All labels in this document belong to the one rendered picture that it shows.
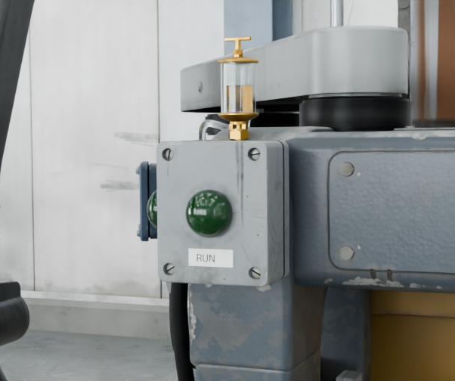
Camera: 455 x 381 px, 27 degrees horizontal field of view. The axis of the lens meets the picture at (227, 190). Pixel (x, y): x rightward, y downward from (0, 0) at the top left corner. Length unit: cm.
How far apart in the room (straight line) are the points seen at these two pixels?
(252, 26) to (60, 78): 166
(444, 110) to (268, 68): 32
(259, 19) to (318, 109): 494
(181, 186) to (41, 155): 624
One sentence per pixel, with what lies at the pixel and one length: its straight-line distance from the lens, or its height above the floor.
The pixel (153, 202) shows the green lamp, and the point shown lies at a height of 129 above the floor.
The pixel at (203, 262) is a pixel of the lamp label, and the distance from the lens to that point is 60.
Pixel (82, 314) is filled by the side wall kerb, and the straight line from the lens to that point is 672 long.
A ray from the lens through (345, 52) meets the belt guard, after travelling 73.
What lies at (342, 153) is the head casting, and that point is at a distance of 61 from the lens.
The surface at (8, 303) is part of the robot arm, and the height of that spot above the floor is 116.
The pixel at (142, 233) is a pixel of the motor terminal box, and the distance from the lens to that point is 110.
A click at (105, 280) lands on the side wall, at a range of 664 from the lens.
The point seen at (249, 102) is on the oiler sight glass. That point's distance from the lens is 66.
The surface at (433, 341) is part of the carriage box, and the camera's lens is 92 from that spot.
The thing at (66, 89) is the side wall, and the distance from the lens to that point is 672.
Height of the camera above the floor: 133
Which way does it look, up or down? 3 degrees down
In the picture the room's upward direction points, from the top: straight up
